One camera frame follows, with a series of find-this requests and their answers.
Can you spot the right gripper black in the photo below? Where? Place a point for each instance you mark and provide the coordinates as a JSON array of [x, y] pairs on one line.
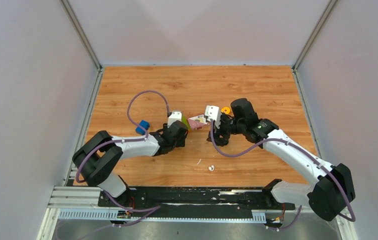
[[219, 132]]

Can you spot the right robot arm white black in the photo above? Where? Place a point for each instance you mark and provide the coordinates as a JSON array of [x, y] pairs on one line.
[[329, 190]]

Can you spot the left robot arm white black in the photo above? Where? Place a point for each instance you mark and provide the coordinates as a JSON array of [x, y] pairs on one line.
[[97, 158]]

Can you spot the yellow traffic light toy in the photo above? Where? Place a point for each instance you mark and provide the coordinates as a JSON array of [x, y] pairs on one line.
[[226, 110]]

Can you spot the pink patterned card box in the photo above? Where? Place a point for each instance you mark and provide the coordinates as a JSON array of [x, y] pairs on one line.
[[197, 122]]

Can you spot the green toy block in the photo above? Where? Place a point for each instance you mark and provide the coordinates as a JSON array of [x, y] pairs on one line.
[[185, 121]]

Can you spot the blue toy block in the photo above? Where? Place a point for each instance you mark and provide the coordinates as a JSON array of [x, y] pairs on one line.
[[142, 127]]

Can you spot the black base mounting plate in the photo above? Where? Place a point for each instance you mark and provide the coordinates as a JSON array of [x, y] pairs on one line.
[[196, 202]]

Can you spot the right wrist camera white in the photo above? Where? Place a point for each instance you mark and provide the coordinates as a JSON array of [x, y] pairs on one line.
[[212, 114]]

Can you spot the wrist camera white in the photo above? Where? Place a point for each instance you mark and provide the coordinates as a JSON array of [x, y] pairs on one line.
[[174, 116], [212, 114]]

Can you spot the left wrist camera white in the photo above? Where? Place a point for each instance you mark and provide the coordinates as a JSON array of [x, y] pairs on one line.
[[174, 116]]

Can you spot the white slotted cable duct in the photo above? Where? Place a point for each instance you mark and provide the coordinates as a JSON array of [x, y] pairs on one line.
[[256, 217]]

